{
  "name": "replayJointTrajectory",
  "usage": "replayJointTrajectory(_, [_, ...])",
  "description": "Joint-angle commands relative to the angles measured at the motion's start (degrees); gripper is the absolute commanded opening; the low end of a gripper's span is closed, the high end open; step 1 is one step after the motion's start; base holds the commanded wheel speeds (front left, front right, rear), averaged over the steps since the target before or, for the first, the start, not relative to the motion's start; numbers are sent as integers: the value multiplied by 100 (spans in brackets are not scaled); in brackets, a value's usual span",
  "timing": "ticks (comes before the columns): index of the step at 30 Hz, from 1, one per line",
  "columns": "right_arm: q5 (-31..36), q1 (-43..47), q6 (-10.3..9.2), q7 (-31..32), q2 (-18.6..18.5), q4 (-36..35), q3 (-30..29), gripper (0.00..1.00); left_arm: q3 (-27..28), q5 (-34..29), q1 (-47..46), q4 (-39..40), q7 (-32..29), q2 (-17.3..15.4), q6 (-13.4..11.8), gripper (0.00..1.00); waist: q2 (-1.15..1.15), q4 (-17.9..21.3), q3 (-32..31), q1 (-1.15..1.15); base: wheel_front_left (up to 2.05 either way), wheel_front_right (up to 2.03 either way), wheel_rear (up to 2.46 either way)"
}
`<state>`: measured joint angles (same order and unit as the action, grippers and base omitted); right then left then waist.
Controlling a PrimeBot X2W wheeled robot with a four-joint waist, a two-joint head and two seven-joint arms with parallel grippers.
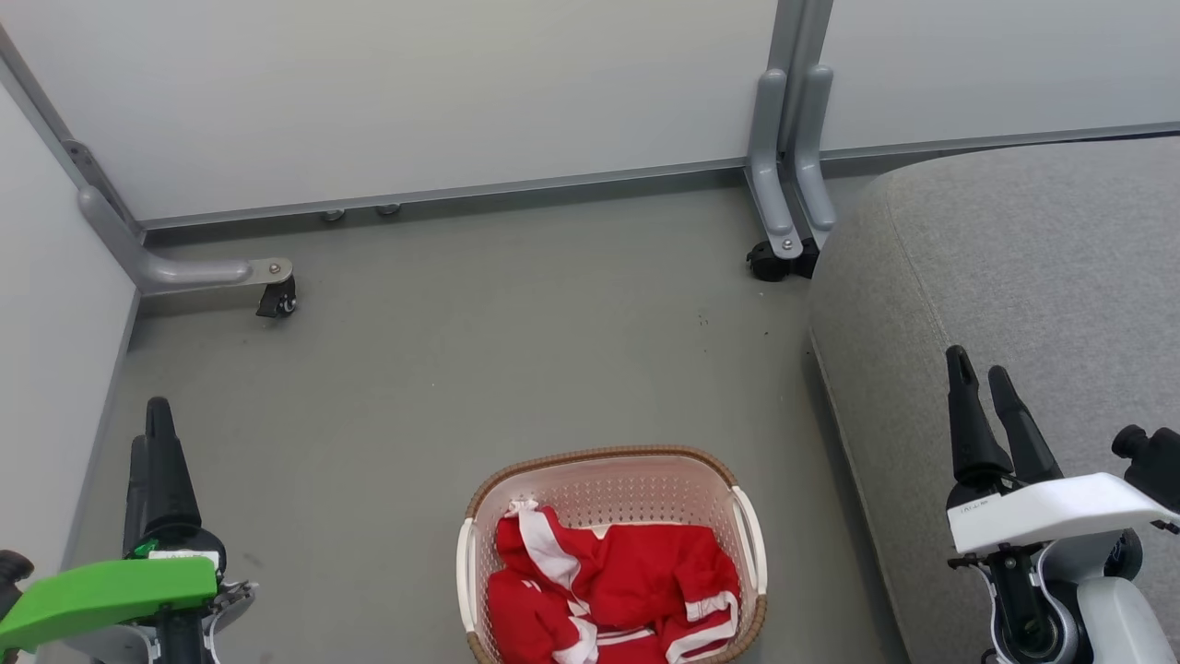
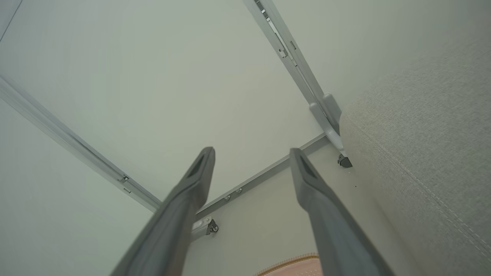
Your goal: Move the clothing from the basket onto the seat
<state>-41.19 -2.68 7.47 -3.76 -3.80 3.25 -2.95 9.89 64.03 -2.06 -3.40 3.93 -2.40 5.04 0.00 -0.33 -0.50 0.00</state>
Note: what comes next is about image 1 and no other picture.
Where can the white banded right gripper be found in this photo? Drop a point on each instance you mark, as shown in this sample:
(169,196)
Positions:
(1051,512)

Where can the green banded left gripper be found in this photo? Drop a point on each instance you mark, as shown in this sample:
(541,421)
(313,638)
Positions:
(111,586)

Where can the red shorts with white trim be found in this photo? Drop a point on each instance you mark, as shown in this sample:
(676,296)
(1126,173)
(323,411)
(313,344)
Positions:
(654,572)

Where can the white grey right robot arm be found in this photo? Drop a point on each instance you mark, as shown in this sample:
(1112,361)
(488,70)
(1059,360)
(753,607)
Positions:
(1115,618)

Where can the grey fabric sofa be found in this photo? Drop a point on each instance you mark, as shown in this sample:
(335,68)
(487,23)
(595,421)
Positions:
(1014,277)

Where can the long grey partition support leg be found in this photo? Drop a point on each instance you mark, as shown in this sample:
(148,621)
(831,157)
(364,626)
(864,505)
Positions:
(175,271)

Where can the small black caster wheel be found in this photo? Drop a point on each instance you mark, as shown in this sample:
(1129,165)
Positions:
(277,300)

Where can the black double caster wheel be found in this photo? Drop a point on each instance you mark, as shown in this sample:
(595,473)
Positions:
(770,261)

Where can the grey upright partition support leg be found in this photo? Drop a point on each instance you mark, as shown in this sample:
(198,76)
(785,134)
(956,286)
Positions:
(813,157)
(768,175)

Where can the white perforated laundry basket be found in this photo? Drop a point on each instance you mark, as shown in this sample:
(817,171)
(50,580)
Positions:
(627,489)

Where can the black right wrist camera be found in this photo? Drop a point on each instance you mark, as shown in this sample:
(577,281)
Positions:
(1157,466)

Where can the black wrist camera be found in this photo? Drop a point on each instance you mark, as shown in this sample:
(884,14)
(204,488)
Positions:
(11,576)
(1157,466)

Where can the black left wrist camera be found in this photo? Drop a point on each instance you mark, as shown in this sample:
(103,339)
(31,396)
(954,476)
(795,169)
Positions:
(11,576)

